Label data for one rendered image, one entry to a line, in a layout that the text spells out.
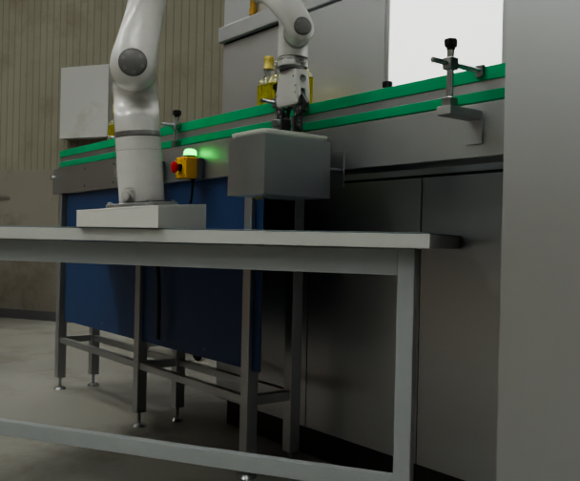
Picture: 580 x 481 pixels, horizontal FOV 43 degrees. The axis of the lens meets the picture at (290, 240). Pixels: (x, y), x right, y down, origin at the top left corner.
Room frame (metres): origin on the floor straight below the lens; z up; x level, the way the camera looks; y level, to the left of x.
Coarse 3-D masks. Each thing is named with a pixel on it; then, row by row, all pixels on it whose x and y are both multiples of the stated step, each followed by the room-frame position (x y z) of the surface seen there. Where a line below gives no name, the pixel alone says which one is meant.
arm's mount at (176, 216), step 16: (112, 208) 1.88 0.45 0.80; (128, 208) 1.86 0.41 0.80; (144, 208) 1.84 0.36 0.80; (160, 208) 1.83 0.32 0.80; (176, 208) 1.91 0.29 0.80; (192, 208) 1.98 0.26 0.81; (80, 224) 1.91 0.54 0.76; (96, 224) 1.89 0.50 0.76; (112, 224) 1.88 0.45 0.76; (128, 224) 1.86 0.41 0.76; (144, 224) 1.84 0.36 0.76; (160, 224) 1.84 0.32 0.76; (176, 224) 1.91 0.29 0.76; (192, 224) 1.98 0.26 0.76
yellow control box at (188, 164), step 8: (176, 160) 2.45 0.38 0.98; (184, 160) 2.41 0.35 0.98; (192, 160) 2.42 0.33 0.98; (200, 160) 2.44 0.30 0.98; (184, 168) 2.41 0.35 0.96; (192, 168) 2.42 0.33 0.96; (200, 168) 2.44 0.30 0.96; (176, 176) 2.45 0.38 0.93; (184, 176) 2.41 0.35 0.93; (192, 176) 2.42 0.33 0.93; (200, 176) 2.44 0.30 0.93
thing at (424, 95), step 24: (504, 72) 1.65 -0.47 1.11; (360, 96) 2.02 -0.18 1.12; (384, 96) 1.95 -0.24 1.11; (408, 96) 1.88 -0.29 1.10; (432, 96) 1.82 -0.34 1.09; (456, 96) 1.76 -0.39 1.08; (480, 96) 1.70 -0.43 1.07; (504, 96) 1.65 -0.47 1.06; (312, 120) 2.19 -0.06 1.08; (336, 120) 2.10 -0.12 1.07; (360, 120) 2.02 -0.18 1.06
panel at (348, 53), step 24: (360, 0) 2.27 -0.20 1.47; (384, 0) 2.18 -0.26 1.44; (504, 0) 1.85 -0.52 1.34; (336, 24) 2.35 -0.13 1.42; (360, 24) 2.27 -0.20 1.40; (384, 24) 2.18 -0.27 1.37; (504, 24) 1.85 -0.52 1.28; (312, 48) 2.45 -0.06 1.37; (336, 48) 2.35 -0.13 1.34; (360, 48) 2.26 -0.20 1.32; (384, 48) 2.18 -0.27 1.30; (504, 48) 1.84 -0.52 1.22; (312, 72) 2.44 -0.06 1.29; (336, 72) 2.35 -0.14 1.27; (360, 72) 2.26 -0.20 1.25; (384, 72) 2.18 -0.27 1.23; (336, 96) 2.35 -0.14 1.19
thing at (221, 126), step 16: (240, 112) 2.32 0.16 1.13; (256, 112) 2.25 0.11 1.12; (272, 112) 2.18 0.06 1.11; (160, 128) 2.74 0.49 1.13; (192, 128) 2.55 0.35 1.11; (208, 128) 2.48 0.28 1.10; (224, 128) 2.39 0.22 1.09; (240, 128) 2.31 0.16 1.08; (256, 128) 2.25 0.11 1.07; (96, 144) 3.20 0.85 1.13; (112, 144) 3.08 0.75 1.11; (64, 160) 3.51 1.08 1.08; (80, 160) 3.35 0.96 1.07; (96, 160) 3.20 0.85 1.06
